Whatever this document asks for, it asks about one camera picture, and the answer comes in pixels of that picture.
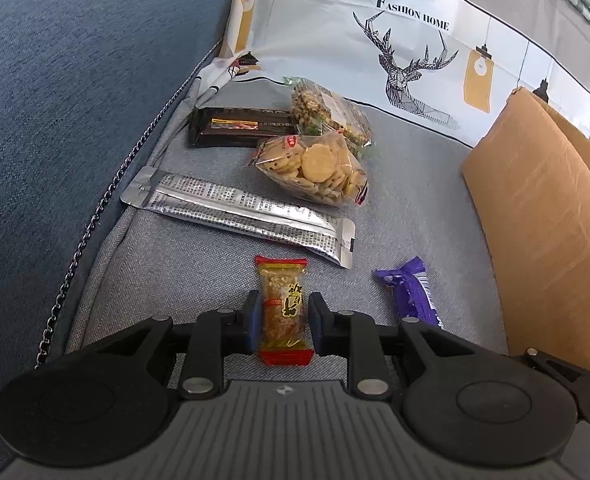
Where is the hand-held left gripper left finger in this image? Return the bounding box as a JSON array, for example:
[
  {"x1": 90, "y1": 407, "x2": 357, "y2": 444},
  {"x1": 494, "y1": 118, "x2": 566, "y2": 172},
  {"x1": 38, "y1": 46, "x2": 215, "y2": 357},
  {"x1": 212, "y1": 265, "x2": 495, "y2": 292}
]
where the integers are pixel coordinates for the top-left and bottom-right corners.
[{"x1": 92, "y1": 290, "x2": 264, "y2": 401}]

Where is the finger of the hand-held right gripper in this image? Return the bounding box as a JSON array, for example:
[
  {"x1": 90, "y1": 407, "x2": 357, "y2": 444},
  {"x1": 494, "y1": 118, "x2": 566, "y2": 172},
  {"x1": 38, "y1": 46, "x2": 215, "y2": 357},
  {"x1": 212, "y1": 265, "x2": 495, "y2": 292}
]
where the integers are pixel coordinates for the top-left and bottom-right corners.
[{"x1": 512, "y1": 346, "x2": 590, "y2": 433}]

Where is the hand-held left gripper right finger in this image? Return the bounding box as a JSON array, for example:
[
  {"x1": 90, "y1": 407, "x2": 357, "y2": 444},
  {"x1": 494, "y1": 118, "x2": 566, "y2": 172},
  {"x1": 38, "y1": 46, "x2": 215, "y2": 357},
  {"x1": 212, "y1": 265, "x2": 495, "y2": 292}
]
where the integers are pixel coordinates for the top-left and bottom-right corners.
[{"x1": 307, "y1": 291, "x2": 482, "y2": 400}]

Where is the red-ended clear snack packet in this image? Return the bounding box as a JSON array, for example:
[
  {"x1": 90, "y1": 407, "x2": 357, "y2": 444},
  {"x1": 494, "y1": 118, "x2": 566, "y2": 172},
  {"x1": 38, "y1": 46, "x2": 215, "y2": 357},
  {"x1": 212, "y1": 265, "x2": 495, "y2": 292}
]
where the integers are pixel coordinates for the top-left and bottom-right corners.
[{"x1": 254, "y1": 255, "x2": 312, "y2": 367}]

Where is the purple snack packet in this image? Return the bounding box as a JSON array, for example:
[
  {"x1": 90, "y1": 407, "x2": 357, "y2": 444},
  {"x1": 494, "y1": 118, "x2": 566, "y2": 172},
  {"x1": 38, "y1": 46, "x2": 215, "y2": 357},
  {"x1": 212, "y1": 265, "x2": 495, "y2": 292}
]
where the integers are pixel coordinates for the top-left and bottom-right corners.
[{"x1": 373, "y1": 256, "x2": 446, "y2": 329}]

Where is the long silver foil packet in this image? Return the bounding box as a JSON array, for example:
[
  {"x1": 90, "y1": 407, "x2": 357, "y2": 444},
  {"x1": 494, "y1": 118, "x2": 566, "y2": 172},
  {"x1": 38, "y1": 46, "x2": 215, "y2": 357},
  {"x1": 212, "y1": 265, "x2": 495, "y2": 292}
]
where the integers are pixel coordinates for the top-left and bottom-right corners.
[{"x1": 120, "y1": 166, "x2": 356, "y2": 269}]

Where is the clear bag of round crackers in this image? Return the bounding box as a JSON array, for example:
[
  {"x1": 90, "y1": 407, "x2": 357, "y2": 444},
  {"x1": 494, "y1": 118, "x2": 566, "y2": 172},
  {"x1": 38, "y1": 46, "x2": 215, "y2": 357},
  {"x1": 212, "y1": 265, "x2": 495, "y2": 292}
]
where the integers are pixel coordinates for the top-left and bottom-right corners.
[{"x1": 252, "y1": 130, "x2": 370, "y2": 207}]

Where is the brown cardboard box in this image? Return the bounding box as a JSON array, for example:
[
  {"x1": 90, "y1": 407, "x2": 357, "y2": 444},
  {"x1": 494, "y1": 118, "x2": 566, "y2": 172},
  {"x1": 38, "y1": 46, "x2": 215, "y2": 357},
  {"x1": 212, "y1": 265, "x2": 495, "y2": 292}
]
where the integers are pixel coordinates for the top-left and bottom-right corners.
[{"x1": 461, "y1": 87, "x2": 590, "y2": 378}]

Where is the black snack packet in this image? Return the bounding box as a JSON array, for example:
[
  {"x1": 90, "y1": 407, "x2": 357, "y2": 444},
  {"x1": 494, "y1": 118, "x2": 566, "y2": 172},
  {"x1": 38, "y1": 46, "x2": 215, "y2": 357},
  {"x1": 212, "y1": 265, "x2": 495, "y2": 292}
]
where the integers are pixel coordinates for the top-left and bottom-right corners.
[{"x1": 187, "y1": 106, "x2": 306, "y2": 149}]

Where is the clear bag of green peas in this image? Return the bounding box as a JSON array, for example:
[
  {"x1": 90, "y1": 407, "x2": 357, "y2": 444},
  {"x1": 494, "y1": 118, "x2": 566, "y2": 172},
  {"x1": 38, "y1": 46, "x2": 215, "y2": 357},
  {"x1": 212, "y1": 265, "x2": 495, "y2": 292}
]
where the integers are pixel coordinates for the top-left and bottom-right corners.
[{"x1": 282, "y1": 76, "x2": 376, "y2": 161}]

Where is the dark metal chain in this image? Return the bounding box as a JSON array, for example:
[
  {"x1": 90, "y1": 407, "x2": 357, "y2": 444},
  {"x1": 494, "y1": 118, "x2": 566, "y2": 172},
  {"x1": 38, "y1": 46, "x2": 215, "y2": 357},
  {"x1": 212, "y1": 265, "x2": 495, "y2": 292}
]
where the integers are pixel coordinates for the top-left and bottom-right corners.
[{"x1": 35, "y1": 37, "x2": 226, "y2": 369}]

